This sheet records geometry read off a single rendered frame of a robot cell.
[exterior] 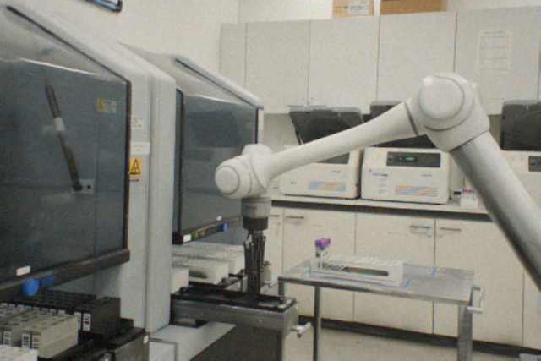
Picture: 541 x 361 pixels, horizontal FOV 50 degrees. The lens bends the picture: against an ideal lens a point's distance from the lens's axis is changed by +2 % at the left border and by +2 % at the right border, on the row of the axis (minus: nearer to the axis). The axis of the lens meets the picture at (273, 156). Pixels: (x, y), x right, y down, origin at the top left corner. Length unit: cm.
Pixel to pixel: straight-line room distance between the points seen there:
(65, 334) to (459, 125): 96
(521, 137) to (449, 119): 294
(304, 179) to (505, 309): 149
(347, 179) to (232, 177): 250
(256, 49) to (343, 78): 73
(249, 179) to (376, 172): 246
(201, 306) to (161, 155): 45
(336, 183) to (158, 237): 245
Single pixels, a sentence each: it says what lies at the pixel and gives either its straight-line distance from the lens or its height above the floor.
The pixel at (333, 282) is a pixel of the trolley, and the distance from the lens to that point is 190.
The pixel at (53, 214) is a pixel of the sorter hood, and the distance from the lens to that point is 124.
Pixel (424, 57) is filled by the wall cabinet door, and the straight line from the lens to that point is 417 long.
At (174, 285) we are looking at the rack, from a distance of 175.
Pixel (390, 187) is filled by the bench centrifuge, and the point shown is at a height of 100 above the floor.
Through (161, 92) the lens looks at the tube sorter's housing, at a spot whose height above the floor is 139.
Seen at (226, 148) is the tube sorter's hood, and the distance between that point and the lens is 194.
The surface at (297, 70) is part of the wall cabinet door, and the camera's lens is 434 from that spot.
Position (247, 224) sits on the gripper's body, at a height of 102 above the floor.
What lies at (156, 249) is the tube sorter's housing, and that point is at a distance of 161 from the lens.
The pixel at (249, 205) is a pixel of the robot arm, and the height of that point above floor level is 108.
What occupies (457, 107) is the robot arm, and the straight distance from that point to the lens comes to 132.
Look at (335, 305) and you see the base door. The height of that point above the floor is 18.
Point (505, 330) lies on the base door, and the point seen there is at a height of 17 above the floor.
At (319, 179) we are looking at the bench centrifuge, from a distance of 396.
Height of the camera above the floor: 126
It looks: 1 degrees down
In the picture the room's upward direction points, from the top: 2 degrees clockwise
